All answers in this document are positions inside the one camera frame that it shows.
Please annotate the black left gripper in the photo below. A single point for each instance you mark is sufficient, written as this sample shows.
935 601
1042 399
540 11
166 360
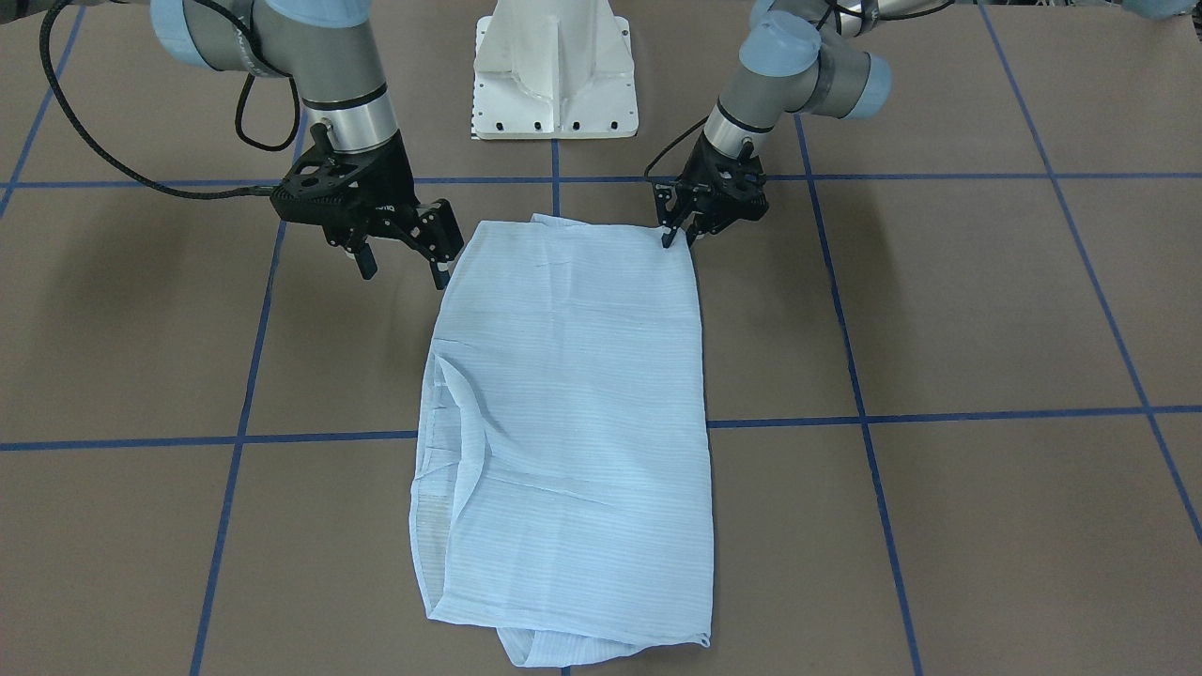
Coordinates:
696 169

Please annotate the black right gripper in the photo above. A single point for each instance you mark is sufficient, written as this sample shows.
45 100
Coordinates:
387 184

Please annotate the light blue button-up shirt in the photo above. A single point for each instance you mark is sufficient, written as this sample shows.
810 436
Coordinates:
563 491

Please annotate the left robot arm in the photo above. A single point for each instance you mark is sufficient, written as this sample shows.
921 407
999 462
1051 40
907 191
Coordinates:
796 58

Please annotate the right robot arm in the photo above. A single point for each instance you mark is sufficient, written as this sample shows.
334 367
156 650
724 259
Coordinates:
326 49

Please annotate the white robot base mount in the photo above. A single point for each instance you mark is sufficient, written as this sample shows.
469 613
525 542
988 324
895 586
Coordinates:
553 70

